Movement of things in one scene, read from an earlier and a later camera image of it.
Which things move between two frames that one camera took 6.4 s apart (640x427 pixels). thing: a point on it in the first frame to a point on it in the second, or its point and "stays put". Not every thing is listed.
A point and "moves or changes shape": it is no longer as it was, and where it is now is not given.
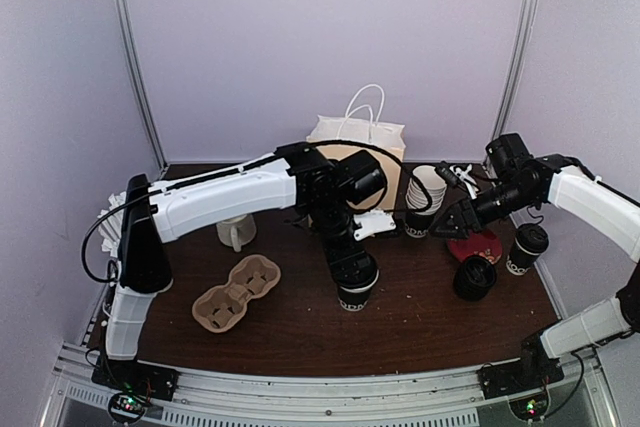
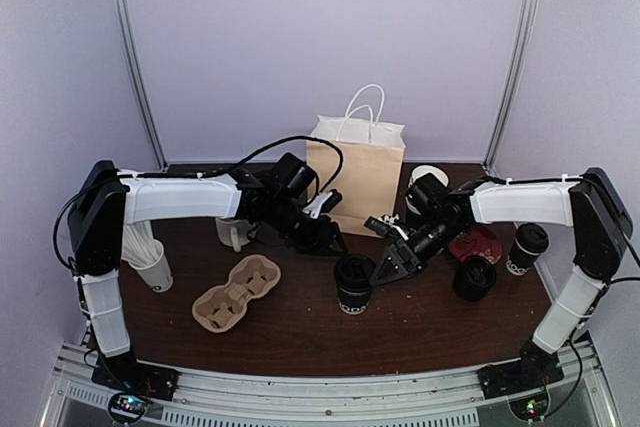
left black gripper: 334,256 to 320,242
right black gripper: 458,209 to 407,264
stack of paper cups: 418,223 moves or changes shape
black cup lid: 531,238 stays put
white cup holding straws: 165,276 stays put
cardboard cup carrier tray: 223,307 stays put
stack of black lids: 474,278 stays put
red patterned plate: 482,243 stays put
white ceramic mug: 237,232 stays put
